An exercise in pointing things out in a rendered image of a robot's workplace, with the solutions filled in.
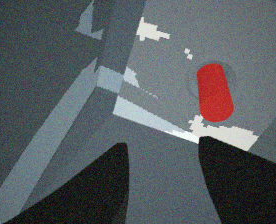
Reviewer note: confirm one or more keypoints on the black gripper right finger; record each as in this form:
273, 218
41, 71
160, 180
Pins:
242, 186

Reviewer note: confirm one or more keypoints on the red peg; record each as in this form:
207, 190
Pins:
215, 98

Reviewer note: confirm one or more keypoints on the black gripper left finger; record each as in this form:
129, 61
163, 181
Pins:
99, 194

